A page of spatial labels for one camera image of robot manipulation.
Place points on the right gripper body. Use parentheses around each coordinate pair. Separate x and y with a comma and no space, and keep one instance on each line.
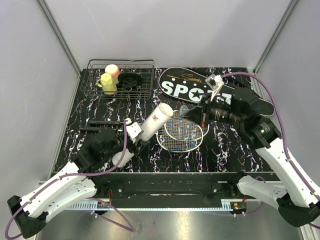
(211,110)

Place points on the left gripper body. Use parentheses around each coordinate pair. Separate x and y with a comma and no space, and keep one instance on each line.
(133,147)

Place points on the white shuttlecock tube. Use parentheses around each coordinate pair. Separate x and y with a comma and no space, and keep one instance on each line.
(160,115)

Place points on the clear plastic tube cap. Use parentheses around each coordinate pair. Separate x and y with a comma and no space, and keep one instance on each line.
(183,109)

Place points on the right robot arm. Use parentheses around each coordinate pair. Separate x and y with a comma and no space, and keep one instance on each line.
(299,201)

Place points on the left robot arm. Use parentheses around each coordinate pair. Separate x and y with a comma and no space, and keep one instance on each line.
(81,178)

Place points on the upper badminton racket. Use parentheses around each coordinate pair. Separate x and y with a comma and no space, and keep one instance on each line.
(176,113)

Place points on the badminton racket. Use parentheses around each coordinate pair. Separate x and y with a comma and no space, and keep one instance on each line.
(176,113)
(179,135)

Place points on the lower badminton racket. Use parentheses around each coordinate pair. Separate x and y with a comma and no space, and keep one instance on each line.
(179,135)

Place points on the marble pattern table mat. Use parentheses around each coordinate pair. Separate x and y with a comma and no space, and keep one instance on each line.
(222,150)

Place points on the black racket bag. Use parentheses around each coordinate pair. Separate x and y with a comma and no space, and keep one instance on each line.
(188,86)

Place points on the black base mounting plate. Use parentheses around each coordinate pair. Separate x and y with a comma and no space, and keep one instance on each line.
(164,190)

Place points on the black bowl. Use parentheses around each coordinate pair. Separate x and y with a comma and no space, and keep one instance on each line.
(130,81)

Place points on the yellow-green mug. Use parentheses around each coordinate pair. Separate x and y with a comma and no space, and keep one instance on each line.
(107,83)

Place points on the pink cup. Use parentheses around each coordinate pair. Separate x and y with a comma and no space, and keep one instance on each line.
(114,71)

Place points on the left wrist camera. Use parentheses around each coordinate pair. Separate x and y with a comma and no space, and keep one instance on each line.
(133,129)

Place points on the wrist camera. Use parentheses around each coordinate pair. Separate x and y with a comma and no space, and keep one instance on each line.
(215,82)
(133,129)

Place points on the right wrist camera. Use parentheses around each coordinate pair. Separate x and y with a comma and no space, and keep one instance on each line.
(215,82)

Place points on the wire dish rack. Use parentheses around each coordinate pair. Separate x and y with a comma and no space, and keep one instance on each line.
(95,68)

